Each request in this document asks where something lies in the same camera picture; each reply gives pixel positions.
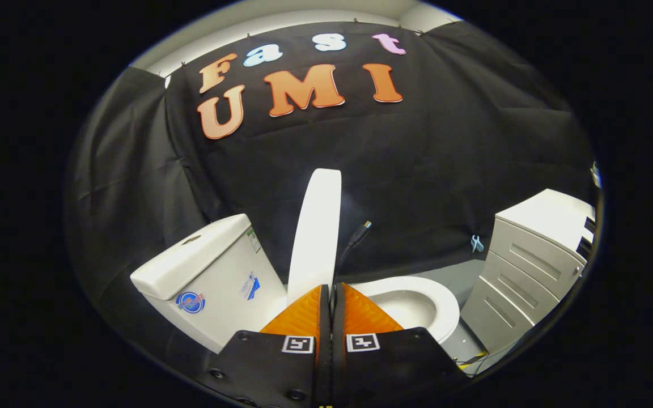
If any black backdrop cloth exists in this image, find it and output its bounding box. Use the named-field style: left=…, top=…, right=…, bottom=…
left=66, top=22, right=596, bottom=392

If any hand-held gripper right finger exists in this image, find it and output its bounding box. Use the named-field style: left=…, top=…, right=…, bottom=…
left=333, top=282, right=470, bottom=408

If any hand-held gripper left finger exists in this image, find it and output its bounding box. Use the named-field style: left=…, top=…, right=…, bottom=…
left=195, top=283, right=333, bottom=408

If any white ceramic toilet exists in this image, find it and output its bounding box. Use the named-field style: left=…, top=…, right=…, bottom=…
left=130, top=214, right=460, bottom=355

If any black USB cable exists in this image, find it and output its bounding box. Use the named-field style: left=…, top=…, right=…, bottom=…
left=331, top=221, right=372, bottom=287

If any white toilet lid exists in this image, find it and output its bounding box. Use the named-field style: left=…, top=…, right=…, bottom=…
left=287, top=168, right=342, bottom=307

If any yellow black floor tape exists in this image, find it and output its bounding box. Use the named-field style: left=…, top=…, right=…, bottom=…
left=457, top=351, right=489, bottom=372

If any white drawer cabinet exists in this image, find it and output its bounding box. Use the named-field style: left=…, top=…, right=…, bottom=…
left=460, top=189, right=596, bottom=355

